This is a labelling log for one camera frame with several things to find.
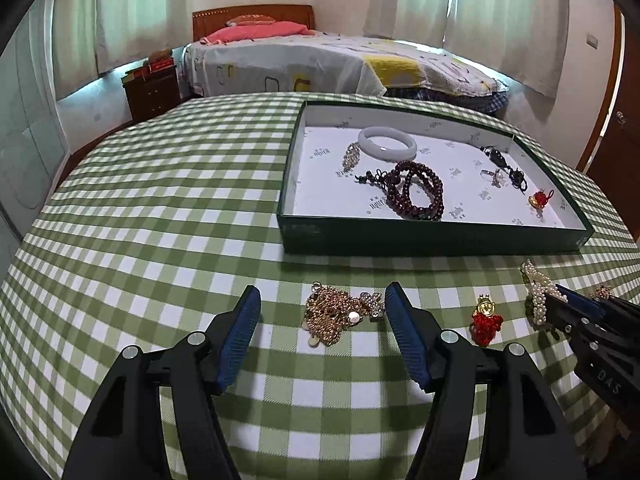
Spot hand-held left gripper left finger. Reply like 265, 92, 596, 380
62, 285, 262, 480

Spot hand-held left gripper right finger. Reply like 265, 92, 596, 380
384, 281, 588, 480

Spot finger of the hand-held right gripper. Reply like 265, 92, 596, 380
554, 284, 640, 322
542, 291, 609, 344

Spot pearl brooch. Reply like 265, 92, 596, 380
520, 260, 559, 331

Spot crystal bow brooch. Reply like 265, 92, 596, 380
360, 290, 387, 321

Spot gold chain necklace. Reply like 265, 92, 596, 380
301, 282, 363, 348

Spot red cord gold charm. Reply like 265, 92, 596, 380
526, 189, 556, 210

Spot dark red bead bracelet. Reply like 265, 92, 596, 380
354, 161, 445, 222

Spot black cord pendant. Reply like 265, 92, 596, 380
480, 145, 529, 194

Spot green shallow cardboard box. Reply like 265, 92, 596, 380
276, 100, 596, 256

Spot white jade bangle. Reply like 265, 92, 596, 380
357, 126, 418, 161

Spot silver crystal brooch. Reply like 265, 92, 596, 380
342, 142, 364, 171

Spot red knot gold pendant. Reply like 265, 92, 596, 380
469, 292, 504, 348

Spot brown wooden door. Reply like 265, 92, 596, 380
575, 7, 640, 242

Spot green checked tablecloth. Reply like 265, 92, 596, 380
0, 91, 640, 480

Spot blue plaid bed cover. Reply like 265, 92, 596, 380
387, 84, 511, 112

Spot dark wooden nightstand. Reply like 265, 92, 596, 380
122, 65, 181, 122

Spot bed with patterned sheet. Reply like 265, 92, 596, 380
180, 32, 511, 111

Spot white sheer curtain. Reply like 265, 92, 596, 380
444, 0, 572, 99
52, 0, 103, 75
95, 0, 194, 63
365, 0, 454, 49

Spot frosted glass wardrobe doors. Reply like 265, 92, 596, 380
0, 0, 72, 263

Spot pink pillow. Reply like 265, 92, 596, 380
200, 21, 309, 45

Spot wooden headboard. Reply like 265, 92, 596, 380
192, 4, 317, 43

